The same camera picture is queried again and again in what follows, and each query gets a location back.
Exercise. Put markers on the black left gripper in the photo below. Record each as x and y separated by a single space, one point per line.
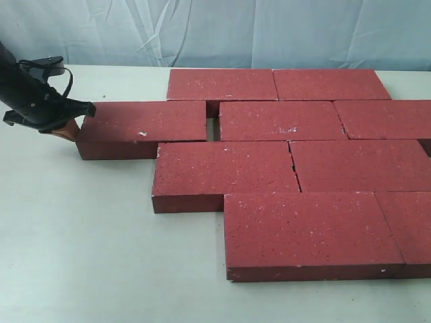
39 106

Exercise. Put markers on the red brick with chipped corner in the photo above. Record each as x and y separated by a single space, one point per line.
280 121

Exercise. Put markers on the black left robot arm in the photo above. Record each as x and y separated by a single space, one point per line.
11 72

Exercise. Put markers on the red brick back row left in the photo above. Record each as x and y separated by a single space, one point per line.
214 86

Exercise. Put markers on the red brick back row right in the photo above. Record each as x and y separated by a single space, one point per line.
329 85

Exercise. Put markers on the red brick third row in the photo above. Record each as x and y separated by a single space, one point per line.
363 165

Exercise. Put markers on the red brick second row right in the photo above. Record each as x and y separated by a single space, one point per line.
386 119

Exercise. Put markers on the white backdrop curtain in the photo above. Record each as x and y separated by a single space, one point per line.
381 35

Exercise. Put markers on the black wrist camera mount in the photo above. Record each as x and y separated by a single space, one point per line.
42 69

